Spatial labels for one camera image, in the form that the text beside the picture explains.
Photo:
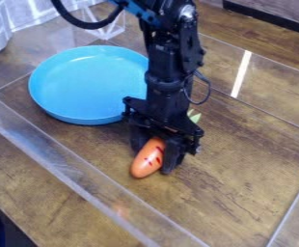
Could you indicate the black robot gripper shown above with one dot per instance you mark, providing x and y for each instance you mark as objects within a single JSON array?
[{"x": 165, "y": 102}]

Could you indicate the orange toy carrot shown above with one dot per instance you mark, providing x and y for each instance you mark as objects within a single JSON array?
[{"x": 148, "y": 159}]

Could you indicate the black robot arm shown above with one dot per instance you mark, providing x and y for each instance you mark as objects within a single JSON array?
[{"x": 168, "y": 24}]

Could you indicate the blue round tray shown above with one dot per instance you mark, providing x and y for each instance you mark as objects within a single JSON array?
[{"x": 78, "y": 85}]

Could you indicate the dark background board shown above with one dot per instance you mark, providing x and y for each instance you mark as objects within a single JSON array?
[{"x": 278, "y": 12}]

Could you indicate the clear acrylic enclosure wall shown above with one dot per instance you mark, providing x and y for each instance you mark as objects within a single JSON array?
[{"x": 232, "y": 197}]

